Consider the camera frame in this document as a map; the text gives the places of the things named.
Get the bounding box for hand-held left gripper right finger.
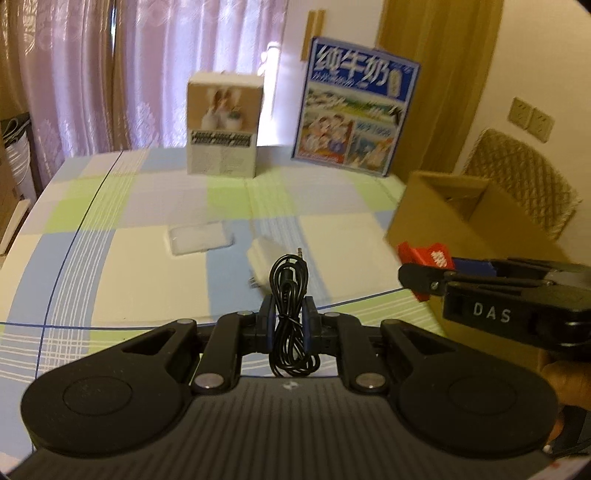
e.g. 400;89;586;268
302;295;455;394

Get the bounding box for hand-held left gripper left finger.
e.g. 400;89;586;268
121;295;278;394

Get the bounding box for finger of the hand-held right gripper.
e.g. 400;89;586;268
452;257;589;284
398;262;546;304

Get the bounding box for small red box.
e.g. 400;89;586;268
398;241;455;269

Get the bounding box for black audio cable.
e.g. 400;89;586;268
269;247;320;377

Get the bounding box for brown cardboard box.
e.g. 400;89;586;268
384;171;573;384

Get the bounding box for person's right hand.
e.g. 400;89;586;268
542;354;591;411

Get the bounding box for white power adapter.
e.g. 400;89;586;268
246;237;301;294

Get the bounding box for clear plastic packet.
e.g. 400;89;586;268
167;222;235;256

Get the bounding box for checked tablecloth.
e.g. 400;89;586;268
0;148;462;462

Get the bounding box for white printed carton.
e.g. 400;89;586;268
186;71;265;178

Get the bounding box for blue milk carton box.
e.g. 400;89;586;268
291;37;422;178

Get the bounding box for brown wooden door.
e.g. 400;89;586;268
376;0;504;178

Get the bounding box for pink sheer curtain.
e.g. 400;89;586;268
0;0;289;185

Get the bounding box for white stacked containers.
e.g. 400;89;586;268
0;115;38;200

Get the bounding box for beige wall socket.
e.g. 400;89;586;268
508;97;532;125
529;107;553;139

